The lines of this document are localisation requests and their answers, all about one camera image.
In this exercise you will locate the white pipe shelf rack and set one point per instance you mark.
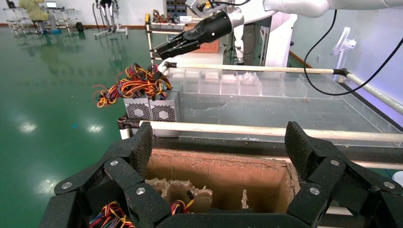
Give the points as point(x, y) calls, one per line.
point(149, 34)

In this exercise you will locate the white metal stand frame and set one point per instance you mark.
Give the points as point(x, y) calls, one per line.
point(110, 30)

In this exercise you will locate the open laptop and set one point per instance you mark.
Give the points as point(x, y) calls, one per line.
point(51, 4)

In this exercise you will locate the brown pulp divider insert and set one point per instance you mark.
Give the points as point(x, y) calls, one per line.
point(176, 188)

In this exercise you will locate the white robot torso column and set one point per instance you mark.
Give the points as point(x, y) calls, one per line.
point(280, 37)

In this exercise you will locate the seated person in yellow jacket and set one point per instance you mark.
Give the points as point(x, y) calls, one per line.
point(33, 9)

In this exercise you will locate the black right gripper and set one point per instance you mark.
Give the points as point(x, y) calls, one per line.
point(211, 28)

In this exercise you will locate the clear acrylic compartment tray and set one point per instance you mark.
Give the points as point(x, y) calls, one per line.
point(236, 85)

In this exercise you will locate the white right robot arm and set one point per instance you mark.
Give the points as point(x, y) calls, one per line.
point(299, 8)

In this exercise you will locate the white plastic pipe rail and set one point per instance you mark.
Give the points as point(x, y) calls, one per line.
point(252, 129)
point(252, 68)
point(377, 93)
point(162, 66)

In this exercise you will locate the metal frame desk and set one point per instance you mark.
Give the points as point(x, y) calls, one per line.
point(63, 14)

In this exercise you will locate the black pipe joint clamp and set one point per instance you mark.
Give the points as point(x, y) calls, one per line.
point(170, 64)
point(346, 72)
point(127, 122)

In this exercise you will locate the white standing fan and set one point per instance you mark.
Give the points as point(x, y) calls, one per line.
point(343, 42)

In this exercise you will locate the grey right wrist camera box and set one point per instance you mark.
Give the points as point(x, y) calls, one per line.
point(201, 6)

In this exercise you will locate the short white pipe leg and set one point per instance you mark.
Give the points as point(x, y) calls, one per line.
point(125, 133)

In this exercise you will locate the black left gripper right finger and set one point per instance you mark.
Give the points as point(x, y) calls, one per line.
point(333, 176)

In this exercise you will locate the brown cardboard box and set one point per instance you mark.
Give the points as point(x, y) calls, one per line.
point(220, 176)

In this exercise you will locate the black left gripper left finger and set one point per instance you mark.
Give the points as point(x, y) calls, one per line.
point(119, 176)

